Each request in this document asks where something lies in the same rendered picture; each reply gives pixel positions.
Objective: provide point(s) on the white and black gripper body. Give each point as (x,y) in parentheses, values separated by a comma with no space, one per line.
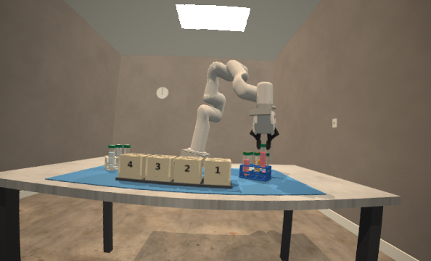
(264,123)

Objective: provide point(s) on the blue bench mat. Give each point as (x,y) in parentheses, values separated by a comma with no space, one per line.
(279,184)

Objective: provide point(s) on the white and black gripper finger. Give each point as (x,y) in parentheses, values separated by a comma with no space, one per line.
(270,137)
(257,138)

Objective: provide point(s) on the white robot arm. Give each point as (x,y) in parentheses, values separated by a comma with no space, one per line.
(205,113)

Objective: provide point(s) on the beige tube rack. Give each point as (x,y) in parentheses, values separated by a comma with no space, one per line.
(106,163)

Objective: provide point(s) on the beige bucket adapter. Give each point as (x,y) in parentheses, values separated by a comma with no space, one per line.
(159,168)
(217,171)
(188,170)
(132,165)

